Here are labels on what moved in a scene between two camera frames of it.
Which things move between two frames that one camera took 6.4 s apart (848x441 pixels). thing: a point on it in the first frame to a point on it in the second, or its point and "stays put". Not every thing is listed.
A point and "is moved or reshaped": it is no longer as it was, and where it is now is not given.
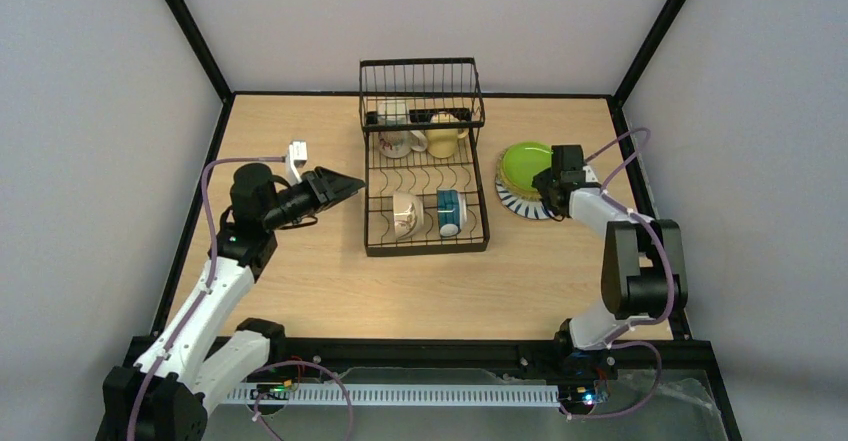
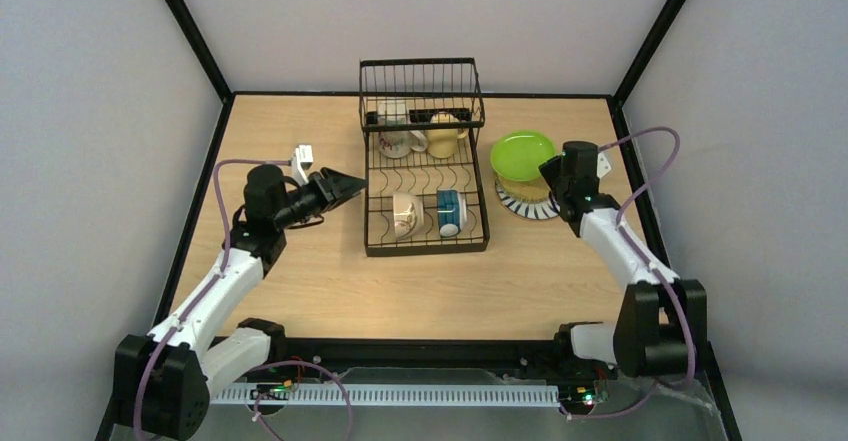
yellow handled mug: (442, 143) stays put
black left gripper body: (315, 187) stays put
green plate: (521, 161) is moved or reshaped
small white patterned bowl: (408, 214) stays put
